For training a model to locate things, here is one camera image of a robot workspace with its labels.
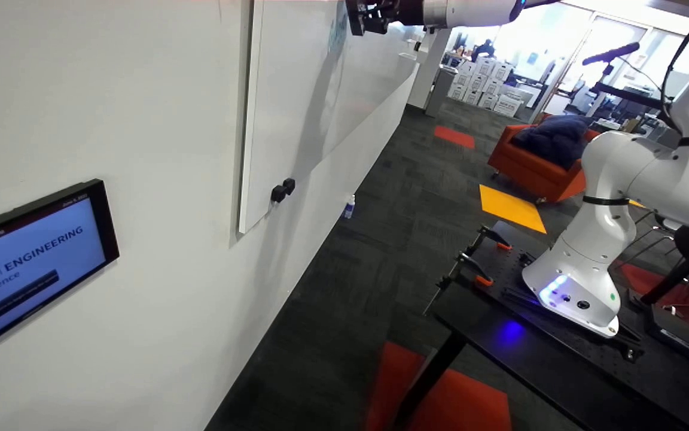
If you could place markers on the black metal table leg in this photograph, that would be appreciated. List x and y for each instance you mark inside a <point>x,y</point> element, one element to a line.
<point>431,374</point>

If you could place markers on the wall-mounted tablet display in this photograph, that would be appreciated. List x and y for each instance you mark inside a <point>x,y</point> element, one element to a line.
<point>24,268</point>

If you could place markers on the orange armchair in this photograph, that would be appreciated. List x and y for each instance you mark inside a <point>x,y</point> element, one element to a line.
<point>540,175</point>

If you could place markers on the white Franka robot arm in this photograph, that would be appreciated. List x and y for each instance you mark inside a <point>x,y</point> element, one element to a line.
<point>640,175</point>

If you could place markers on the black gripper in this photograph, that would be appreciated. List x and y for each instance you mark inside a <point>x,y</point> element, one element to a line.
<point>405,11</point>

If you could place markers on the black office desk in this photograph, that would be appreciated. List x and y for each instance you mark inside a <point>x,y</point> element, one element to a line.
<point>633,98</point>

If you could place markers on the large white whiteboard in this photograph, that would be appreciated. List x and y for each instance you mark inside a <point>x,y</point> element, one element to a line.
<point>298,98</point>

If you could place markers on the dark blue cushion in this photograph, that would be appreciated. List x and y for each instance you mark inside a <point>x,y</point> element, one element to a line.
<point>555,141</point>

